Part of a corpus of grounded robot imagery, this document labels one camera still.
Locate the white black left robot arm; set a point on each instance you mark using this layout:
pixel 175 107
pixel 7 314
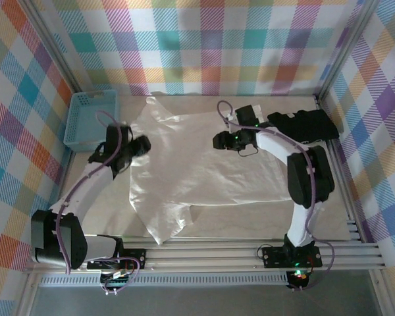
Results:
pixel 85 187

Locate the white t-shirt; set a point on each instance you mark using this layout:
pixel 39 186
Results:
pixel 200 181

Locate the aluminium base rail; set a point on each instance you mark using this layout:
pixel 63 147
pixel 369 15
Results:
pixel 200 256

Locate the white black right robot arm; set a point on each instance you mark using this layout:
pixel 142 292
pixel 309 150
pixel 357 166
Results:
pixel 273 145

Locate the folded black t-shirt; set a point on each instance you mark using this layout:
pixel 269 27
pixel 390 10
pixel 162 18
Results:
pixel 309 126

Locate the aluminium frame post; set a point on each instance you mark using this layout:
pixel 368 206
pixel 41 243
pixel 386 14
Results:
pixel 52 49
pixel 345 46

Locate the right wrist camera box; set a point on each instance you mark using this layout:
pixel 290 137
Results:
pixel 258 113

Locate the blue perforated plastic basket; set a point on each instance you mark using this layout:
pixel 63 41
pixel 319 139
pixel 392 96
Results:
pixel 82 121

